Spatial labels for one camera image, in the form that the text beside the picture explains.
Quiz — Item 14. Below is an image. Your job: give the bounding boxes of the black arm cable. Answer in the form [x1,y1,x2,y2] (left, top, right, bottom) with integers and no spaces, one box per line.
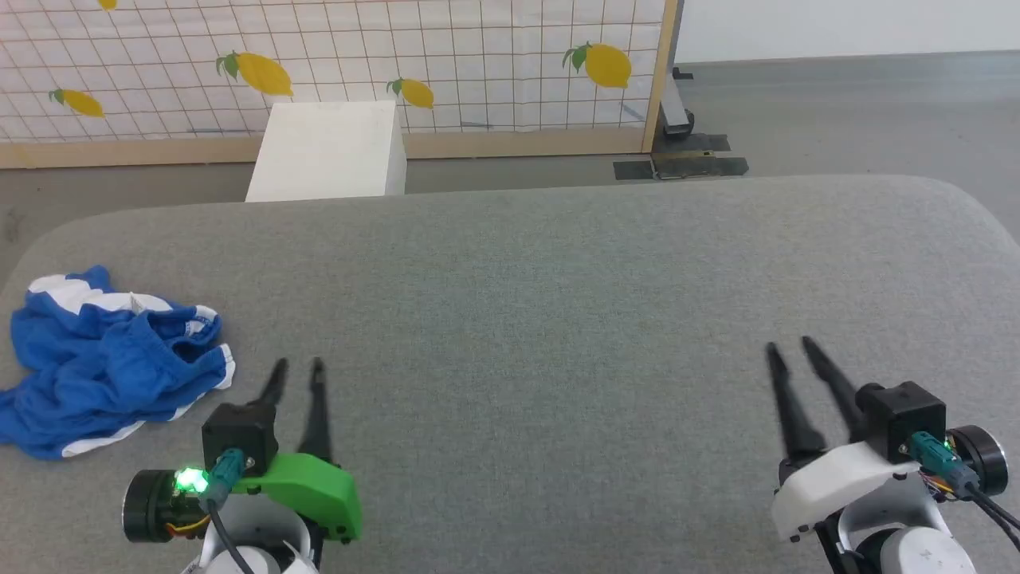
[911,433,1020,552]
[199,449,257,574]

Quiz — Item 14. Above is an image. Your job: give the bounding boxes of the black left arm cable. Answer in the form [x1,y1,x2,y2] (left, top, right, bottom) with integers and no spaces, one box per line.
[199,449,257,574]

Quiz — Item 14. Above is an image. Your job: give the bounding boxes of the white box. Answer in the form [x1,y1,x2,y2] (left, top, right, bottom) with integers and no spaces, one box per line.
[245,100,408,203]

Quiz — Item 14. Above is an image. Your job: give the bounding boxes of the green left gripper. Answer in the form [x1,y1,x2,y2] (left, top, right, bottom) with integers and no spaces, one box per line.
[231,358,363,545]

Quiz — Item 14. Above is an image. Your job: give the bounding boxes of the black metal screen foot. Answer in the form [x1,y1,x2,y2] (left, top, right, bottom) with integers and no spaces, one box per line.
[613,67,750,182]

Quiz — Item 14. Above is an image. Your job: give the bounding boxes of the lemon pattern partition panel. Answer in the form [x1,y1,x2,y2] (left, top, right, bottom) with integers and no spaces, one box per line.
[0,0,683,171]

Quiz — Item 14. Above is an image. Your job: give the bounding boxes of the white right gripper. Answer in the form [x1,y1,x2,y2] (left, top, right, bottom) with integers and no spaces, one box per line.
[766,336,919,544]

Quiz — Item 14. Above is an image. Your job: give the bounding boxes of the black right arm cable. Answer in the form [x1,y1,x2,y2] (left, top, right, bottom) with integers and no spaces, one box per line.
[911,433,1020,552]

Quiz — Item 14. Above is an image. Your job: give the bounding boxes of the blue and white shorts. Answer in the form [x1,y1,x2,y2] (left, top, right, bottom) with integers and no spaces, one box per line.
[0,265,237,461]

